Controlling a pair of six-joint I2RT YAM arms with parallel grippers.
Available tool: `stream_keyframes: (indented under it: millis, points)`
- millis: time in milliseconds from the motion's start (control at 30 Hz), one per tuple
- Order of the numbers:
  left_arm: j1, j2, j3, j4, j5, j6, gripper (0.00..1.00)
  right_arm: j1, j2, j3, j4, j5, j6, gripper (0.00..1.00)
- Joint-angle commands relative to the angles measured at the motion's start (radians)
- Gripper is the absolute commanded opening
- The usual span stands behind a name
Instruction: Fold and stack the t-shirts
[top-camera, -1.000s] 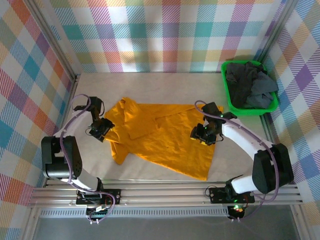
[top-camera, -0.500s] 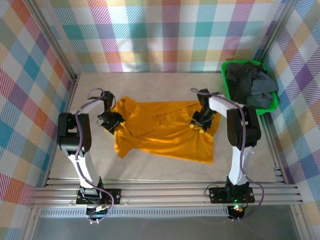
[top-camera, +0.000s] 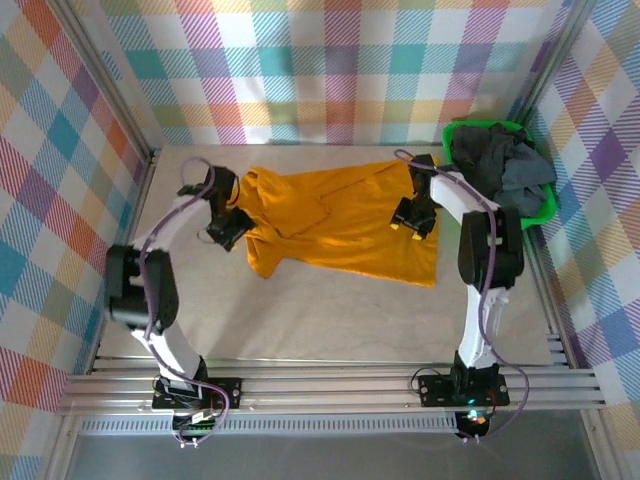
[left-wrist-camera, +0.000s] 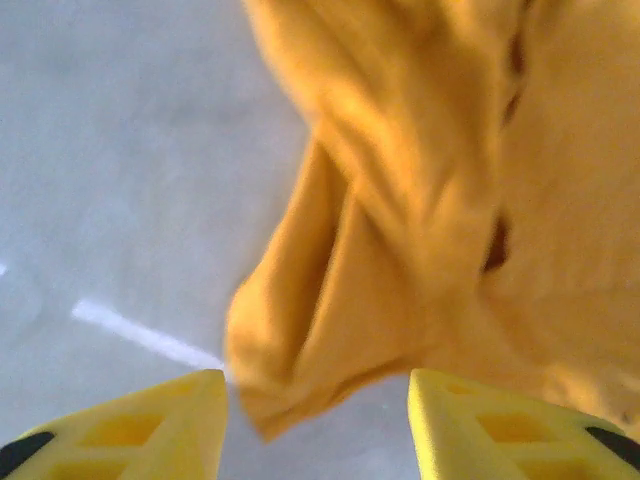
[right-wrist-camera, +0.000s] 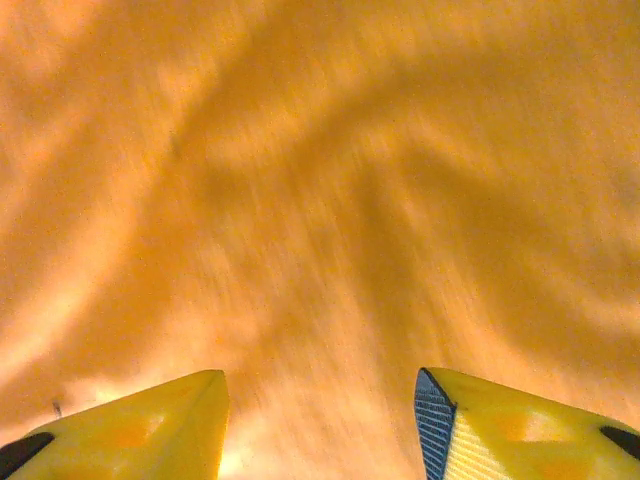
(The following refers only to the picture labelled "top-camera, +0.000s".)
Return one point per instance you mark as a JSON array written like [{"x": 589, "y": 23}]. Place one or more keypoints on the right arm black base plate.
[{"x": 435, "y": 390}]

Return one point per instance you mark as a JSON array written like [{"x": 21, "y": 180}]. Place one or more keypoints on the aluminium frame post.
[
  {"x": 552, "y": 65},
  {"x": 107, "y": 85}
]

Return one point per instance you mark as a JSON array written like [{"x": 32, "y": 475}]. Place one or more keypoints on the green plastic bin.
[{"x": 549, "y": 205}]

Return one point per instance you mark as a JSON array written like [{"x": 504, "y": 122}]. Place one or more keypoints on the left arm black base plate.
[{"x": 227, "y": 392}]

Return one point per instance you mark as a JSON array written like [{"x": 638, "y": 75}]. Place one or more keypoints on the dark charcoal t-shirt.
[{"x": 475, "y": 150}]

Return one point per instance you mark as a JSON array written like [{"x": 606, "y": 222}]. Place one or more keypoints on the aluminium mounting rail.
[{"x": 325, "y": 390}]

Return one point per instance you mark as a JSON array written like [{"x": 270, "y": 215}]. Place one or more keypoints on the slate grey t-shirt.
[{"x": 525, "y": 175}]

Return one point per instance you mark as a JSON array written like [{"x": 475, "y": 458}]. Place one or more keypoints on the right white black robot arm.
[{"x": 474, "y": 340}]

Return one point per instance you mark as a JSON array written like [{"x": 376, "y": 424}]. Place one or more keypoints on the orange t-shirt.
[{"x": 350, "y": 240}]

